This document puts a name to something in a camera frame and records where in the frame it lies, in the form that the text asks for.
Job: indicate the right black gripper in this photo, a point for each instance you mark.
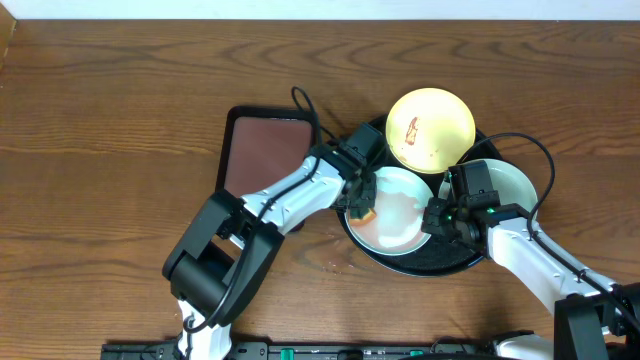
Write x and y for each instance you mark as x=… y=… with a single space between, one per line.
x=432 y=224

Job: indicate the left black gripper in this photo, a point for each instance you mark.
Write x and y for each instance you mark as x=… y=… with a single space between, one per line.
x=361 y=195

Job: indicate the green yellow sponge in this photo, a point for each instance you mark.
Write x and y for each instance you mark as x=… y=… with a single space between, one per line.
x=362 y=213

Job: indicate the light blue plate front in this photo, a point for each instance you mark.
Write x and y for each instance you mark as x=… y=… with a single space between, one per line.
x=393 y=226

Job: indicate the light blue plate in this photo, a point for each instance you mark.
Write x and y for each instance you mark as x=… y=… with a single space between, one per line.
x=486 y=184
x=393 y=226

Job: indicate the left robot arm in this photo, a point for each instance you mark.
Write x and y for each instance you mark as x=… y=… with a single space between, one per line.
x=218 y=265

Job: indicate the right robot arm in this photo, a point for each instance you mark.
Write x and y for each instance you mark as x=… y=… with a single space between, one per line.
x=594 y=316

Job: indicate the round black serving tray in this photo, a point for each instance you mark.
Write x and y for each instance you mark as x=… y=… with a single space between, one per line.
x=437 y=257

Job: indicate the yellow dirty plate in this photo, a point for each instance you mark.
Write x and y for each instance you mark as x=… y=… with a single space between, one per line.
x=429 y=129

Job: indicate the black rectangular water tray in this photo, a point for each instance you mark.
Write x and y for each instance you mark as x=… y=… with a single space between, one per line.
x=261 y=145

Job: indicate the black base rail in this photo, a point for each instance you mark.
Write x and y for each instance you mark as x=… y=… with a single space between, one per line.
x=263 y=351

